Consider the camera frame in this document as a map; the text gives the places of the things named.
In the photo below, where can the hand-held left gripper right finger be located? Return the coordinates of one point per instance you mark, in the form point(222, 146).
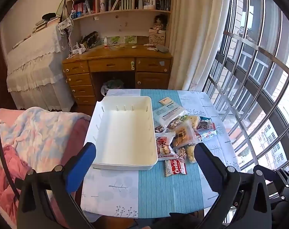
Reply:
point(207, 164)

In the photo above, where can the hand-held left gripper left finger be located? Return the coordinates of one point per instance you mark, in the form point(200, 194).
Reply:
point(81, 164)

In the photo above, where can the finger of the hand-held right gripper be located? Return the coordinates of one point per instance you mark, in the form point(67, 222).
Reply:
point(286, 179)

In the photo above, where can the clear mixed nut packet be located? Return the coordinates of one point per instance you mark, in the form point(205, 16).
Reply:
point(182, 152)
point(174, 124)

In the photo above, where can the red cookie packet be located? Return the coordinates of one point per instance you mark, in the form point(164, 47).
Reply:
point(175, 169)

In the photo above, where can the brown bread packet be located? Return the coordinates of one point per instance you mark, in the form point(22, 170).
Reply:
point(182, 134)

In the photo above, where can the teal dark snack packet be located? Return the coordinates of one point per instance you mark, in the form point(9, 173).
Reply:
point(205, 124)

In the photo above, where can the red white date packet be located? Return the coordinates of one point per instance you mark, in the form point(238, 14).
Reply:
point(164, 146)

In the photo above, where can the white plastic tray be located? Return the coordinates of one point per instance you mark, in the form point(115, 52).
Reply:
point(125, 133)

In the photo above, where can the dark brown snack packet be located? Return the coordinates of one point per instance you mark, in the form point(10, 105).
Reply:
point(158, 130)

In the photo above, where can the large white teal snack bag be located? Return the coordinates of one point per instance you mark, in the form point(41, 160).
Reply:
point(169, 114)

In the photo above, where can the small beige cracker packet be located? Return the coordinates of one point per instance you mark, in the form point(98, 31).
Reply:
point(165, 101)

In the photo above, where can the pink blanket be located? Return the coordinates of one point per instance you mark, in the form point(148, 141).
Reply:
point(6, 179)

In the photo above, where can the white trash bag bin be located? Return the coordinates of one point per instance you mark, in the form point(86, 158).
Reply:
point(112, 85)

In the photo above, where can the large barred window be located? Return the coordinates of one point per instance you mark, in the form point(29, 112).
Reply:
point(266, 76)

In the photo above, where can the wooden desk with drawers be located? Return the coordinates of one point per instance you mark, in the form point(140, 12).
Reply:
point(111, 57)

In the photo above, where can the green drawer lock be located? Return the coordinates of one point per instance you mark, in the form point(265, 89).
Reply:
point(132, 64)

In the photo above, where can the white charger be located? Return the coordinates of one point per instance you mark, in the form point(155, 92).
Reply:
point(77, 50)

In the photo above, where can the grey pouch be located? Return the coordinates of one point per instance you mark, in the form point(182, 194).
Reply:
point(162, 49)

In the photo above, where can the floral pencil pouch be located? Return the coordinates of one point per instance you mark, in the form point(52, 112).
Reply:
point(90, 40)

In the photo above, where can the cream patterned curtain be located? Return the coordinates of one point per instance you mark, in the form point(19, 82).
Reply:
point(197, 40)

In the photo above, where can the small white red bottle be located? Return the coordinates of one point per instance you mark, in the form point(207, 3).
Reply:
point(105, 42)

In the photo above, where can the green picture card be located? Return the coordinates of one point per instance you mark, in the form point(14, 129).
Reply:
point(115, 39)
point(130, 39)

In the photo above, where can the white tube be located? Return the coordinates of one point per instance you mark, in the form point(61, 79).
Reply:
point(150, 45)

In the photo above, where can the hanging patterned cloth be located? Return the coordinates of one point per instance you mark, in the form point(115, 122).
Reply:
point(65, 25)

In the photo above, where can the wooden bookshelf hutch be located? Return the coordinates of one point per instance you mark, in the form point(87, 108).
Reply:
point(125, 26)

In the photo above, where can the stack of books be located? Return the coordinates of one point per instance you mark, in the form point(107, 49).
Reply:
point(43, 23)

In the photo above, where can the small blue bottle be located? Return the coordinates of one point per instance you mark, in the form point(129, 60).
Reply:
point(74, 14)

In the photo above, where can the black hat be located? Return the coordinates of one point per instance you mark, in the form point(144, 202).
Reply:
point(48, 16)

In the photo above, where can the row of books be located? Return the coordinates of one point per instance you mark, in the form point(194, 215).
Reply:
point(156, 1)
point(83, 7)
point(120, 3)

